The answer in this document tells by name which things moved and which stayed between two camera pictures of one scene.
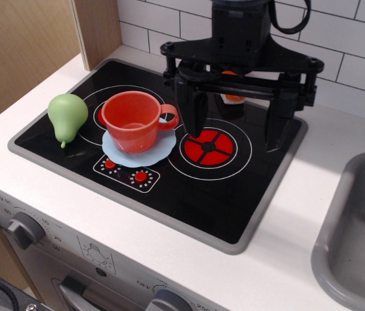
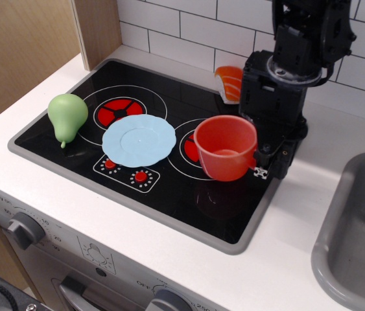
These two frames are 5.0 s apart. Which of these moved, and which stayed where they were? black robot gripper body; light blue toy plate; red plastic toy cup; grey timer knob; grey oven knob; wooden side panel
Moved: black robot gripper body; red plastic toy cup
Stayed: grey oven knob; light blue toy plate; grey timer knob; wooden side panel
